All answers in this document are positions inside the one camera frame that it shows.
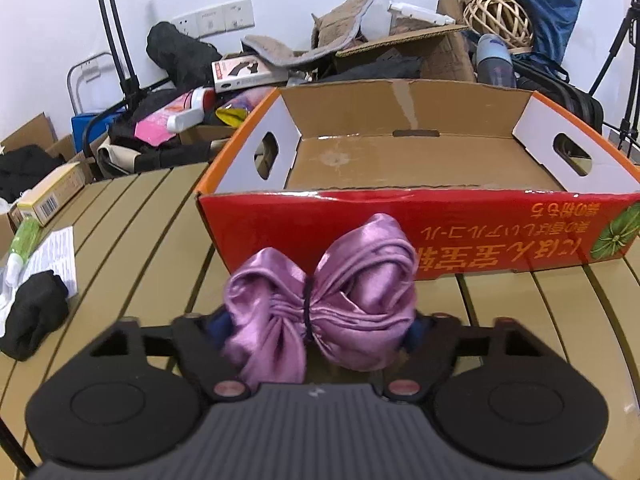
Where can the white paper sheet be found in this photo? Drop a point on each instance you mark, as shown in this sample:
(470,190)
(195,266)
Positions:
(57,255)

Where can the large brown cardboard box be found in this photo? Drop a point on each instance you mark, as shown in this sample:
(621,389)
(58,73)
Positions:
(30,132)

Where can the white picture box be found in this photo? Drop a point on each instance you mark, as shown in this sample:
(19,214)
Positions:
(245,72)

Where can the red cardboard box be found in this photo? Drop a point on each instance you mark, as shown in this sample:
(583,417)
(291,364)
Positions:
(350,220)

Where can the blue water bottle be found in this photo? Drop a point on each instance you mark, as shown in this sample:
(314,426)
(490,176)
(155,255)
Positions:
(495,62)

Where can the tan folding slat table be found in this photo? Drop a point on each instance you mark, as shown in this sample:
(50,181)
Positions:
(150,240)

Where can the small green bottle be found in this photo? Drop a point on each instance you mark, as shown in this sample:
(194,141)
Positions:
(25,242)

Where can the white tube bottle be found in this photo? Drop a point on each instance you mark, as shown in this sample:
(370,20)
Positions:
(192,110)

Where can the dark blue cloth bag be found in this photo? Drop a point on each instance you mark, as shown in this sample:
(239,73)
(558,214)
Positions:
(550,15)

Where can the black clothes pile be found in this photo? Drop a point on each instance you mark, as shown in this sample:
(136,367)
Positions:
(25,165)

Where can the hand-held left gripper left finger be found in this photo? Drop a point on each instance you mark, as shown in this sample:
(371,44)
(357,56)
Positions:
(216,330)

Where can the pink packet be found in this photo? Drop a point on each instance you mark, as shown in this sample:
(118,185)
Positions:
(157,122)

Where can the black sock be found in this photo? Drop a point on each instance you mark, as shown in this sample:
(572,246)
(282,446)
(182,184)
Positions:
(35,310)

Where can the pink satin pouch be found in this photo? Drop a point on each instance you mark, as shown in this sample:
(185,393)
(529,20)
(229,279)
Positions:
(345,305)

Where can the open brown cardboard box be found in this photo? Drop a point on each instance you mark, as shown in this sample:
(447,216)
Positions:
(440,55)

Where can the yellow green packet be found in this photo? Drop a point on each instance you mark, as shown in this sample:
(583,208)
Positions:
(232,115)

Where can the black soft bag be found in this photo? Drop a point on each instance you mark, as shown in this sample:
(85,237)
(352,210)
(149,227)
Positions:
(180,52)

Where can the pale yellow carton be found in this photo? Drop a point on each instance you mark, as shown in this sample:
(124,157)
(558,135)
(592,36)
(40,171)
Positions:
(52,192)

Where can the white wall outlet strip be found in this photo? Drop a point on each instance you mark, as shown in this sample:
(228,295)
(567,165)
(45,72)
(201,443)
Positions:
(220,15)

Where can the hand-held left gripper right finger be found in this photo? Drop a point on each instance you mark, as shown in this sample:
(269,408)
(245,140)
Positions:
(417,335)

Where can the white plastic item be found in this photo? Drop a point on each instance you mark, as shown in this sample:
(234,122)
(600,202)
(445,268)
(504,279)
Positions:
(420,12)

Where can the blue box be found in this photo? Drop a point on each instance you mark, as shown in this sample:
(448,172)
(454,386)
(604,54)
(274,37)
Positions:
(92,127)

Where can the beige bag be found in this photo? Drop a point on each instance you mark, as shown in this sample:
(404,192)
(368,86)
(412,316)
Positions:
(160,152)

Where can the wicker ball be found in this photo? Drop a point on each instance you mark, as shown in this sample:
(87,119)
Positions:
(495,15)

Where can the black tripod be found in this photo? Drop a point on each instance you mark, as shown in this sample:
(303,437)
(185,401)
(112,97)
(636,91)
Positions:
(627,50)

